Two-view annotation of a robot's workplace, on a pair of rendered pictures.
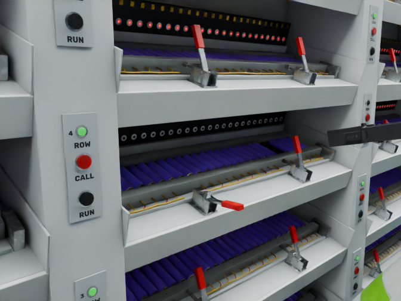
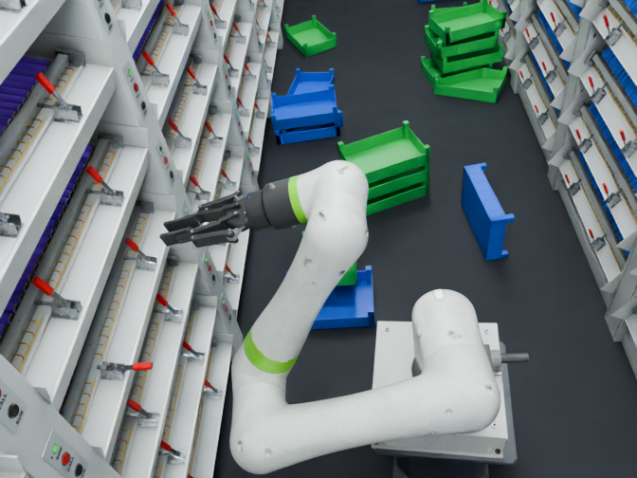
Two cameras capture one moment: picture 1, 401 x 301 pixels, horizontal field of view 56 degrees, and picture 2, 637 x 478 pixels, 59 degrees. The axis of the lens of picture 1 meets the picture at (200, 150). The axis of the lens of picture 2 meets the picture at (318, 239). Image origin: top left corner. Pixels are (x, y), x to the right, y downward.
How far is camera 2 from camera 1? 70 cm
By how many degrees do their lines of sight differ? 48
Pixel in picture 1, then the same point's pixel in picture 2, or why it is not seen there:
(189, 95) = (77, 340)
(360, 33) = (127, 103)
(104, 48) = (30, 396)
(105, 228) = (93, 466)
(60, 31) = (11, 426)
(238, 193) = (121, 331)
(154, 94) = (63, 372)
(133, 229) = (94, 440)
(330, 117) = not seen: hidden behind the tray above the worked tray
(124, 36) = not seen: outside the picture
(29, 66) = (17, 464)
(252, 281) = (156, 360)
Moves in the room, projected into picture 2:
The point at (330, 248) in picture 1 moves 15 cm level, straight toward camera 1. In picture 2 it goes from (187, 274) to (205, 314)
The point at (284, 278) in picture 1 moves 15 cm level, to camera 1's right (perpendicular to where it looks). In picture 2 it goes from (174, 337) to (222, 297)
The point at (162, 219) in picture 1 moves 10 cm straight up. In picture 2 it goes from (100, 413) to (76, 384)
